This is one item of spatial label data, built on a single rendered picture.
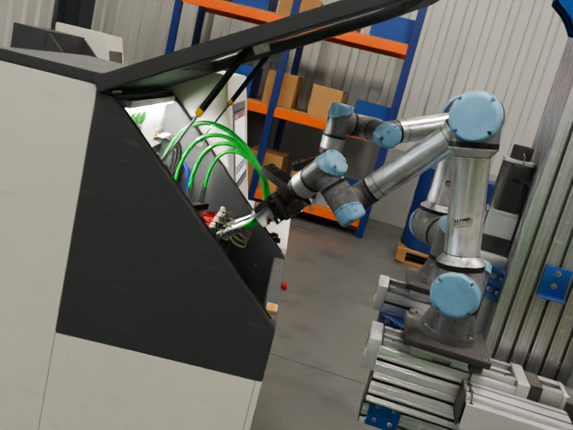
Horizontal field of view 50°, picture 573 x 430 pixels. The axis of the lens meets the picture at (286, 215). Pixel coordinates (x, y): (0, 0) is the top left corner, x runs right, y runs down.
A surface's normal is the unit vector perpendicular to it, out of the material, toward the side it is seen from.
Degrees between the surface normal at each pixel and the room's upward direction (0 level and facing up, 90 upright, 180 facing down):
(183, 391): 90
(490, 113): 83
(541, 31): 90
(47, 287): 90
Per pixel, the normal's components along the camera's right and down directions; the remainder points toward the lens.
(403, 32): -0.18, 0.18
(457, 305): -0.39, 0.25
